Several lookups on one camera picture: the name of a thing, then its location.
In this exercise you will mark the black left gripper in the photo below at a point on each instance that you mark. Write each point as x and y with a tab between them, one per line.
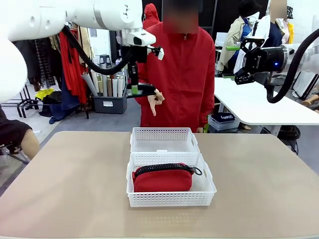
138	54

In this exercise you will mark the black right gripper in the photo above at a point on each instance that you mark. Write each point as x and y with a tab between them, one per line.
264	61

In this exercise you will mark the red zip pouch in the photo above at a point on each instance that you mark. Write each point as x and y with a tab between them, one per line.
162	180

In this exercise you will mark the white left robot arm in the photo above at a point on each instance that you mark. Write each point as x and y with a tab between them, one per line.
49	17

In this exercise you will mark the person's right hand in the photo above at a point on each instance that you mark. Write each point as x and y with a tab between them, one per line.
155	99

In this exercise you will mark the person's left hand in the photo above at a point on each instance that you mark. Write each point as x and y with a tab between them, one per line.
200	130

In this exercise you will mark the white paper roll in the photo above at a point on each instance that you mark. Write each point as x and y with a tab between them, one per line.
114	87
120	85

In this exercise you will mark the mannequin with beige coat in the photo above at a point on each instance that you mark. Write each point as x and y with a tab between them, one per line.
231	37

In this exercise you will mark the silver paper roll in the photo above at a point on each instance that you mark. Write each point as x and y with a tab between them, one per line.
104	84

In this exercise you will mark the grey plastic stool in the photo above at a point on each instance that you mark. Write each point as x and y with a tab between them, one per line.
105	61

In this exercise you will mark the grey storage bin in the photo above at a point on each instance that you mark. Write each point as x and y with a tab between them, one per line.
109	103

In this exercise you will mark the mannequin with white shirt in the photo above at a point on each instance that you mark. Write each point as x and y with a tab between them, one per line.
274	35

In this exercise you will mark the grey paper roll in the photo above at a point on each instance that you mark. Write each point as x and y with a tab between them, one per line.
90	83

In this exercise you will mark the white background table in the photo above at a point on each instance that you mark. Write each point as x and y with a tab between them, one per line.
261	104

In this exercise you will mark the yellow hanging garment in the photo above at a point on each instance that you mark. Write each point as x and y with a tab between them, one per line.
290	32

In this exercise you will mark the person in red jacket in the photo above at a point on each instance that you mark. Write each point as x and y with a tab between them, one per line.
184	79

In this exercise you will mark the beige hanging garment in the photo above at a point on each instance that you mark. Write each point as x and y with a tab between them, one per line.
86	42

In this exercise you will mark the red hanging dress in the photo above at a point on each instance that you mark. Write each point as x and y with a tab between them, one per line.
72	69

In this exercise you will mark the person in red hood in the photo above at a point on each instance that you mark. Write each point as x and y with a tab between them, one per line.
150	17

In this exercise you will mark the clear storage box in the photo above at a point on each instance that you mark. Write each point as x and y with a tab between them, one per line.
223	120

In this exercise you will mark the small white perforated basket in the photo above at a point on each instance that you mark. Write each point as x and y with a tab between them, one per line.
164	140

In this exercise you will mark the white label in small basket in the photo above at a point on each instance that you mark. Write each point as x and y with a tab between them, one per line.
162	150

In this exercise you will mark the yellow cloth on floor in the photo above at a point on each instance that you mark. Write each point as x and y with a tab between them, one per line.
45	93

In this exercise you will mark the black hanging garment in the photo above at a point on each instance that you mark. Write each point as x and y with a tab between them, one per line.
40	62

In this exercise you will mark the black clothes rack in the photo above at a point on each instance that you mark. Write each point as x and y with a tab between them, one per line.
25	104

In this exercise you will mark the large white perforated basket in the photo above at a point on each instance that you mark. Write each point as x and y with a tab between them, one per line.
172	199

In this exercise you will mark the seated person in black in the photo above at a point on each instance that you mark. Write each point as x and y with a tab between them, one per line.
17	137

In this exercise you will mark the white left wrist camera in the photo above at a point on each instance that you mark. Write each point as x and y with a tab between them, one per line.
158	52

